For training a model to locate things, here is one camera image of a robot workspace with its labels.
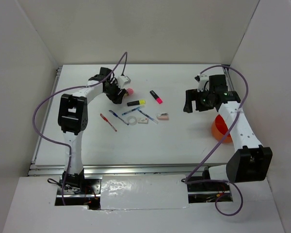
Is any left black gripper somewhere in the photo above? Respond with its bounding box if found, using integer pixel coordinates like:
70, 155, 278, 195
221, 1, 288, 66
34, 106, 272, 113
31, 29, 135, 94
104, 79, 126, 104

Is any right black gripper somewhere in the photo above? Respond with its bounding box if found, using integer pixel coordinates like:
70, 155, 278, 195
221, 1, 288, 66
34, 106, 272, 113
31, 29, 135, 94
183, 87, 215, 113

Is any dark blue gel pen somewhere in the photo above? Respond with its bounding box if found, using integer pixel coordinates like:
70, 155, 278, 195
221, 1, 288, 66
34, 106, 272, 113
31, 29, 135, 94
109, 110, 129, 125

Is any red gel pen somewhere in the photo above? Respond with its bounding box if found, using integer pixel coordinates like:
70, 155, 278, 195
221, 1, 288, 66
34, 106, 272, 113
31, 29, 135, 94
100, 113, 117, 132

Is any yellow cap black highlighter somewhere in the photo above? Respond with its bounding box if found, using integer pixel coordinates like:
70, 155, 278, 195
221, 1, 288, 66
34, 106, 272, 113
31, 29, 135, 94
127, 100, 146, 106

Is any pink cap black highlighter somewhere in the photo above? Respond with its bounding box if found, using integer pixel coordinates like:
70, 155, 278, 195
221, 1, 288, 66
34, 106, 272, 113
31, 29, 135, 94
150, 90, 163, 104

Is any blue clear barrel pen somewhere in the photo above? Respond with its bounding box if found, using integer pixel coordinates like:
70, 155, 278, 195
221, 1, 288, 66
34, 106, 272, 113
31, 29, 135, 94
138, 109, 158, 124

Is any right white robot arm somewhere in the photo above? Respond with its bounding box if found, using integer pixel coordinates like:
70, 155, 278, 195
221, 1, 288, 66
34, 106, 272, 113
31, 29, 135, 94
183, 88, 273, 183

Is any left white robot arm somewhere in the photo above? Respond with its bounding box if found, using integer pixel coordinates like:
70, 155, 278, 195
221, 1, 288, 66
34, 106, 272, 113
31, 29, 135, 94
58, 74, 131, 194

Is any clear tape roll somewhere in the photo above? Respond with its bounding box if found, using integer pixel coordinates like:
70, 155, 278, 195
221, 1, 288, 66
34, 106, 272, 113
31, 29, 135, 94
127, 116, 137, 125

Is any pink eraser with sharpener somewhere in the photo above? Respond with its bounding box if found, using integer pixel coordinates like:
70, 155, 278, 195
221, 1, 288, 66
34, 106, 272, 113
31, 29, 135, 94
157, 113, 169, 120

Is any white staples box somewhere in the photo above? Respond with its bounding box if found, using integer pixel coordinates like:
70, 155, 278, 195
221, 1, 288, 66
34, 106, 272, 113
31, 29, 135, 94
137, 117, 148, 124

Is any orange round organizer container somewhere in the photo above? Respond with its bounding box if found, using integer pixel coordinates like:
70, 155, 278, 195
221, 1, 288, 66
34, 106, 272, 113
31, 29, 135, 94
211, 115, 228, 141

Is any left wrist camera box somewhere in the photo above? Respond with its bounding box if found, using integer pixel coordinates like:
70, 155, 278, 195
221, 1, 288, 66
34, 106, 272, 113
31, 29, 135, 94
117, 75, 131, 88

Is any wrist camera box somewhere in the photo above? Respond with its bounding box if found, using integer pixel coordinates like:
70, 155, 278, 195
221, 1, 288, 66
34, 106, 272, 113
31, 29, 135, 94
194, 74, 209, 92
117, 75, 131, 88

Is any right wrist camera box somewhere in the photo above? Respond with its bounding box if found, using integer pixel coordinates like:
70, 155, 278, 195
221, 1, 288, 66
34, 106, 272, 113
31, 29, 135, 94
194, 74, 209, 92

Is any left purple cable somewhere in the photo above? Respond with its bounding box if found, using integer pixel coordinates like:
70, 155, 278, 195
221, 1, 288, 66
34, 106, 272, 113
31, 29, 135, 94
32, 51, 128, 207

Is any purple cable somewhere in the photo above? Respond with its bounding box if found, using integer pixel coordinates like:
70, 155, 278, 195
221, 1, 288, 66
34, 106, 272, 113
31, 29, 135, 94
181, 65, 248, 216
32, 51, 128, 207

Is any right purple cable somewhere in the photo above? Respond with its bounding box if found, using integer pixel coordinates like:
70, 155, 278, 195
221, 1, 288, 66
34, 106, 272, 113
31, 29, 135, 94
181, 65, 248, 216

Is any aluminium table frame rail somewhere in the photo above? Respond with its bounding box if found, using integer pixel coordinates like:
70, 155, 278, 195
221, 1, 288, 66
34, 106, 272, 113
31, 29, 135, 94
28, 64, 233, 177

